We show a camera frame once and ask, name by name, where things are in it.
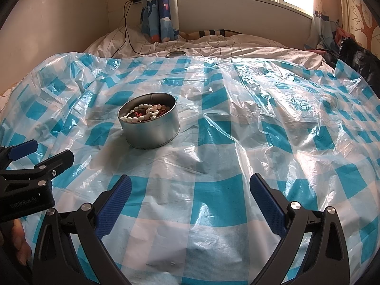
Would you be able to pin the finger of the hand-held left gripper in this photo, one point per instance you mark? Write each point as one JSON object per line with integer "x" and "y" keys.
{"x": 22, "y": 150}
{"x": 59, "y": 160}

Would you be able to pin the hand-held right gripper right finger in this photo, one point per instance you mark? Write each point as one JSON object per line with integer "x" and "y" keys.
{"x": 268, "y": 204}

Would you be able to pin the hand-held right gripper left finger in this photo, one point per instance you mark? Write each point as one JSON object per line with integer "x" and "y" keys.
{"x": 114, "y": 202}

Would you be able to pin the round metal tin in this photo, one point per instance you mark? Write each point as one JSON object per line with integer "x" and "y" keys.
{"x": 151, "y": 133}

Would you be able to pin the person's left hand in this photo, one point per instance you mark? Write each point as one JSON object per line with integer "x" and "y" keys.
{"x": 17, "y": 243}

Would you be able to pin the blue white checkered plastic sheet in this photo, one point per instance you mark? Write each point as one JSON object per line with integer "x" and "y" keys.
{"x": 213, "y": 190}

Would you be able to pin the round metal tin lid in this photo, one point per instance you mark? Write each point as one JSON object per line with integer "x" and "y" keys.
{"x": 175, "y": 54}

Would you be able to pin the black plastic bag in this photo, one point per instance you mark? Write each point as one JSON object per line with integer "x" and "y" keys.
{"x": 359, "y": 59}

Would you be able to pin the striped pillow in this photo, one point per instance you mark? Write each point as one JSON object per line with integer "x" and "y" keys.
{"x": 213, "y": 32}

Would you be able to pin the blue cartoon curtain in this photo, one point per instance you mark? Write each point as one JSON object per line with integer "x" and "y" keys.
{"x": 164, "y": 12}

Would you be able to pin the red patterned cloth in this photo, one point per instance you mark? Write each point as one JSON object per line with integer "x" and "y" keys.
{"x": 340, "y": 35}

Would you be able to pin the pale cartoon curtain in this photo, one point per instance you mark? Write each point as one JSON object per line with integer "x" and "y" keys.
{"x": 325, "y": 29}

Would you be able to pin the tree wall decal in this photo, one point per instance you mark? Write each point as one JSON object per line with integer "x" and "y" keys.
{"x": 368, "y": 26}

